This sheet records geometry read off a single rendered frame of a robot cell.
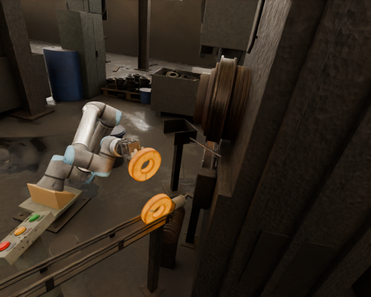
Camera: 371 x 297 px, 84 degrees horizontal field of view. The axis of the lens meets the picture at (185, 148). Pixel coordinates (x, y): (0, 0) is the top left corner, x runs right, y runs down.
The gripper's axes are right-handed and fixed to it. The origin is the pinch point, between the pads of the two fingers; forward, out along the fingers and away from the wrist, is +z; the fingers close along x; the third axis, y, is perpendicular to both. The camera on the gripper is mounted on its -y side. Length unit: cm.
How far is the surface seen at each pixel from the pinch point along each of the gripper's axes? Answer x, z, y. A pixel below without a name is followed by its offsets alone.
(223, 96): 34.3, 17.5, 23.7
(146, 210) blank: -6.4, 5.2, -19.8
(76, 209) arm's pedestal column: -12, -103, -64
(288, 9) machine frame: 19, 50, 47
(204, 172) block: 29.6, 7.8, -15.2
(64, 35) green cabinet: 94, -365, 123
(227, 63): 44, 13, 38
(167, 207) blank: 5.1, 4.9, -24.4
